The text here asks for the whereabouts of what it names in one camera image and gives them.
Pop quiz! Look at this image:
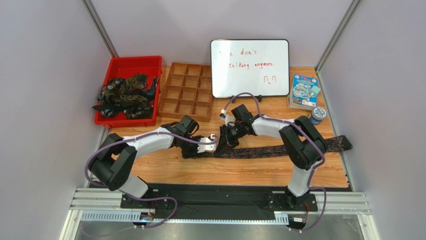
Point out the dark paisley tie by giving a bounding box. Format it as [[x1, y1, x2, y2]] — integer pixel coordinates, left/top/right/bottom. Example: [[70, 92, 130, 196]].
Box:
[[198, 135, 353, 159]]

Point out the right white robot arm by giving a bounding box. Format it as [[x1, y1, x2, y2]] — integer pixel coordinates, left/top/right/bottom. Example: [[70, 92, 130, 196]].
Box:
[[214, 104, 328, 210]]

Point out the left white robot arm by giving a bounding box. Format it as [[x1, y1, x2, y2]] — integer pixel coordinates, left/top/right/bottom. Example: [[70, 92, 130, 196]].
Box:
[[84, 115, 219, 202]]

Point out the pile of patterned ties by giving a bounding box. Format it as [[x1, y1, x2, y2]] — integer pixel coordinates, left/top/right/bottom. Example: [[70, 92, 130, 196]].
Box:
[[92, 73, 159, 120]]

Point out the brown compartment tray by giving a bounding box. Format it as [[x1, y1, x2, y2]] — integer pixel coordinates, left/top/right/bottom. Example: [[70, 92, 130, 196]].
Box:
[[157, 62, 213, 122]]

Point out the whiteboard with red writing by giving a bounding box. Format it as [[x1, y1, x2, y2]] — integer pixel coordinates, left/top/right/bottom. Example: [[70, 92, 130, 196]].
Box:
[[210, 39, 290, 98]]

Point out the blue packaged item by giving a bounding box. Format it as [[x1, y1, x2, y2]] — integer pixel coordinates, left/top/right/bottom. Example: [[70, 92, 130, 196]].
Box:
[[287, 73, 321, 111]]

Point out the red plastic bin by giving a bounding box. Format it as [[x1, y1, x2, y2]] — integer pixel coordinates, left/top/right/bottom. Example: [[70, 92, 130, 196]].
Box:
[[94, 56, 162, 129]]

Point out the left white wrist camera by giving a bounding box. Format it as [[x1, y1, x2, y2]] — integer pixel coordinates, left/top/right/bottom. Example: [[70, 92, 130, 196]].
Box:
[[197, 134, 219, 153]]

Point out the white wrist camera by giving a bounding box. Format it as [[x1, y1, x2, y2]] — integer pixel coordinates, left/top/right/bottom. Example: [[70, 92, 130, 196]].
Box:
[[219, 113, 235, 126], [197, 134, 219, 153]]

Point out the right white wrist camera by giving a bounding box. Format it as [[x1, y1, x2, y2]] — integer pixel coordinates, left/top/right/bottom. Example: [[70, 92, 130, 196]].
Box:
[[219, 113, 235, 126]]

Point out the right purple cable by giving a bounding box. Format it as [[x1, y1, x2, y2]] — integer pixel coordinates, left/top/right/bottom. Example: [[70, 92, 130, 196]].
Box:
[[223, 92, 328, 233]]

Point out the purple cable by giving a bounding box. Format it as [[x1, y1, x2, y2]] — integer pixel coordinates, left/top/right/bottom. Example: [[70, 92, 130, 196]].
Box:
[[84, 131, 221, 231], [223, 92, 328, 233]]

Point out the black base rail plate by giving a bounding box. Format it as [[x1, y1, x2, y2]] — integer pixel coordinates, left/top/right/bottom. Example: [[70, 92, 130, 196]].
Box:
[[88, 181, 354, 221]]

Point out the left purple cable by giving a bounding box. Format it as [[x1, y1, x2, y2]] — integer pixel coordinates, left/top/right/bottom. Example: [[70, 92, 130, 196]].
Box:
[[84, 131, 221, 231]]

